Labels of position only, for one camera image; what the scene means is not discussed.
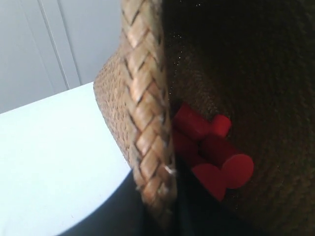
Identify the brown woven wicker basket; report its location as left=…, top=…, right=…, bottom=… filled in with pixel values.
left=94, top=0, right=315, bottom=236

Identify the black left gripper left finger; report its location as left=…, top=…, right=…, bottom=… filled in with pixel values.
left=71, top=177, right=160, bottom=236

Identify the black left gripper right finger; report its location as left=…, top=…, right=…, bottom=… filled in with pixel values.
left=174, top=157, right=246, bottom=236

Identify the small red peg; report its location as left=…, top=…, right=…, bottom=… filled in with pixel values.
left=210, top=114, right=232, bottom=138

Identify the small red cylinder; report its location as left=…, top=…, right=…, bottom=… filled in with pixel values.
left=192, top=163, right=226, bottom=202

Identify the medium red cylinder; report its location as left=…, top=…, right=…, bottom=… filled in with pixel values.
left=199, top=135, right=254, bottom=189

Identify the tilted red cylinder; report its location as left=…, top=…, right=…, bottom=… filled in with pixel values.
left=173, top=103, right=211, bottom=141

